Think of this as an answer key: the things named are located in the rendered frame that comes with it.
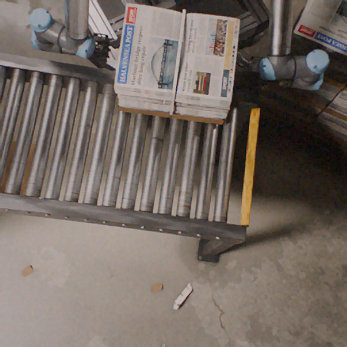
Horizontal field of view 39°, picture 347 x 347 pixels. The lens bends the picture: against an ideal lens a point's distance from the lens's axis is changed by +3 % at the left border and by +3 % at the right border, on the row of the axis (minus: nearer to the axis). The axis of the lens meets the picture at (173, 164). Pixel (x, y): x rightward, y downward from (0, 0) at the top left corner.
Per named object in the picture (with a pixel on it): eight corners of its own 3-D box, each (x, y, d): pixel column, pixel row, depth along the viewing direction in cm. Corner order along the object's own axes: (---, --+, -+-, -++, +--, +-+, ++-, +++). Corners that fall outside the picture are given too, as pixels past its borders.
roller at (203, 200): (221, 101, 179) (223, 96, 174) (207, 225, 167) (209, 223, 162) (208, 100, 179) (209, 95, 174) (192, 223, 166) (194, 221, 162)
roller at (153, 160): (169, 95, 179) (171, 89, 174) (151, 217, 166) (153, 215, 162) (156, 92, 178) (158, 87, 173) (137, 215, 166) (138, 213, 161)
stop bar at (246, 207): (259, 109, 173) (261, 107, 171) (249, 227, 162) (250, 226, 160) (251, 108, 173) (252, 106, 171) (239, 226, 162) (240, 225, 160)
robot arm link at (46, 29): (65, 17, 161) (70, 34, 171) (34, 1, 162) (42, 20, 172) (53, 36, 159) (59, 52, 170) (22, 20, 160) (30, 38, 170)
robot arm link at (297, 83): (325, 64, 174) (317, 75, 182) (295, 61, 173) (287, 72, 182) (324, 85, 171) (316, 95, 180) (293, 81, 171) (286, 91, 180)
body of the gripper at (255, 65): (249, 55, 173) (282, 59, 173) (244, 66, 181) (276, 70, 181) (247, 74, 171) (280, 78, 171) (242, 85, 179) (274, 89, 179)
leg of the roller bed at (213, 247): (215, 245, 240) (240, 229, 174) (213, 257, 238) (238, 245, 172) (203, 244, 239) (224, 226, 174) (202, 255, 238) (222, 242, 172)
